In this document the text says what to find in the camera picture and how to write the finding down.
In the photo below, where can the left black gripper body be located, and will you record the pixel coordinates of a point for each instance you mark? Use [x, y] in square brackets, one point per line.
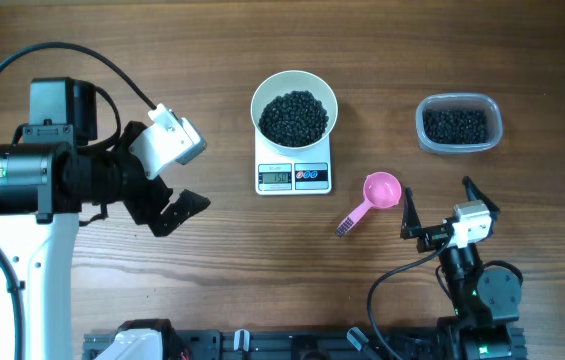
[126, 180]

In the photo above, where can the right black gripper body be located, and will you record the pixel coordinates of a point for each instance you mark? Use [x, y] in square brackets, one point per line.
[432, 238]

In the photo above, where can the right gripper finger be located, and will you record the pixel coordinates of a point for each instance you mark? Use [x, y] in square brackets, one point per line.
[474, 193]
[411, 225]

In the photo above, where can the pink plastic measuring scoop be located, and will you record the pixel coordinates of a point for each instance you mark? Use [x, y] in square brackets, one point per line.
[381, 190]

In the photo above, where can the black beans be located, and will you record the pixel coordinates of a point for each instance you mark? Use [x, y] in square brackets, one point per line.
[296, 119]

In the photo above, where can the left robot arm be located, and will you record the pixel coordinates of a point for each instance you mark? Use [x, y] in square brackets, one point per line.
[54, 166]

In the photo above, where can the white digital kitchen scale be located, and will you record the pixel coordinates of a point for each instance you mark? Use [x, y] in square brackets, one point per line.
[288, 171]

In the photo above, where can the white ceramic bowl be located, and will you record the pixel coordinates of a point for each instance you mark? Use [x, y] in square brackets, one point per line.
[287, 81]

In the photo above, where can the clear plastic food container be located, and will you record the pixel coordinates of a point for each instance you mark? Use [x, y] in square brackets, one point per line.
[458, 123]

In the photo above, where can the right grey rail clamp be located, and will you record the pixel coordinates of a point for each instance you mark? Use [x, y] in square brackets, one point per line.
[357, 338]

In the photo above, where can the grey rail clamp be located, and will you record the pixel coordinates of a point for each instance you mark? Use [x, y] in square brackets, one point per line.
[242, 341]
[357, 338]

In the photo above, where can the left grey rail clamp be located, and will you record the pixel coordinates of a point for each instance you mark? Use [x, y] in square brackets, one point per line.
[242, 341]

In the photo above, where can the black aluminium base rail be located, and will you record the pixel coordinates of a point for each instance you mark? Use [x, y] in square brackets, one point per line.
[407, 343]

